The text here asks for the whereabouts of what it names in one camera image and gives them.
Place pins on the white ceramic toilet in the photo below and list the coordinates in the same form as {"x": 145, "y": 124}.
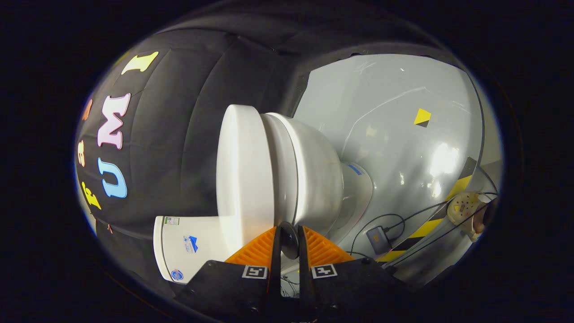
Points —
{"x": 318, "y": 179}

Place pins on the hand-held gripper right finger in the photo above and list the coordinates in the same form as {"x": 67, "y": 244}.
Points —
{"x": 302, "y": 255}

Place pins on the yellow black floor sticker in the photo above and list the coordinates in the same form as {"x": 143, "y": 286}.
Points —
{"x": 421, "y": 115}

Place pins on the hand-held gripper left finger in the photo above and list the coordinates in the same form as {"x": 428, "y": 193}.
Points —
{"x": 277, "y": 255}

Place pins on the black backdrop cloth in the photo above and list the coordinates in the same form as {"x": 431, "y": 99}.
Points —
{"x": 179, "y": 134}

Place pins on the yellow black striped tape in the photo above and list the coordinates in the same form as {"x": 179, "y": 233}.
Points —
{"x": 426, "y": 229}

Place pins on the beige round perforated device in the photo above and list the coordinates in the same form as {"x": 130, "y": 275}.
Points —
{"x": 462, "y": 208}

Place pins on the white toilet lid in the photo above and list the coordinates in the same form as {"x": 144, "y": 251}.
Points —
{"x": 244, "y": 179}

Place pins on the small black device box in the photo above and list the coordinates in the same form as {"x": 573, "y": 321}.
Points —
{"x": 378, "y": 238}

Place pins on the white toilet seat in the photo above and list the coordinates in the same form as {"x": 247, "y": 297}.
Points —
{"x": 284, "y": 170}

